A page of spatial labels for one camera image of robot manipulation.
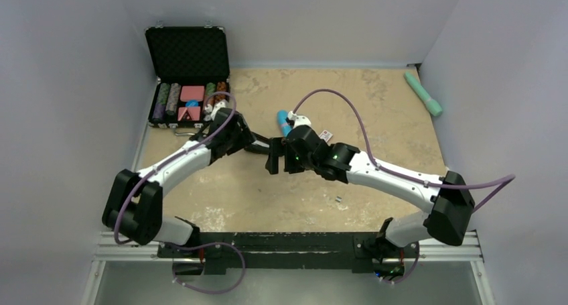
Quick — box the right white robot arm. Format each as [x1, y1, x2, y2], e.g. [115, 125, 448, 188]
[265, 125, 475, 256]

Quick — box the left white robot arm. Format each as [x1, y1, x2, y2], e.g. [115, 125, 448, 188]
[102, 108, 268, 257]

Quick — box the blue cylindrical tube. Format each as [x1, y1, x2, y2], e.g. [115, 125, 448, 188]
[277, 110, 293, 137]

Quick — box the staple box with red label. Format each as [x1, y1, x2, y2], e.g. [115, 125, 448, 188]
[319, 130, 333, 143]

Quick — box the black poker chip case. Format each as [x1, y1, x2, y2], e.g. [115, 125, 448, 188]
[144, 26, 230, 129]

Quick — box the mint green tube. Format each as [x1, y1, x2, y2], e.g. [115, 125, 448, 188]
[403, 72, 443, 117]

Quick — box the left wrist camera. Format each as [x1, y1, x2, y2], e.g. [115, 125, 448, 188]
[208, 101, 228, 121]

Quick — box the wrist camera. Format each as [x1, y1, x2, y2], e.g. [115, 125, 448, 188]
[208, 101, 228, 121]
[287, 111, 311, 129]

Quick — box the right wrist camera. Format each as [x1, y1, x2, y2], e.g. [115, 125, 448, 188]
[287, 111, 311, 129]

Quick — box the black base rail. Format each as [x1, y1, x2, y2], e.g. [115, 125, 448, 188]
[93, 229, 484, 278]

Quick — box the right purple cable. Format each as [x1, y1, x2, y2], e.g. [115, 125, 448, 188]
[291, 88, 516, 215]

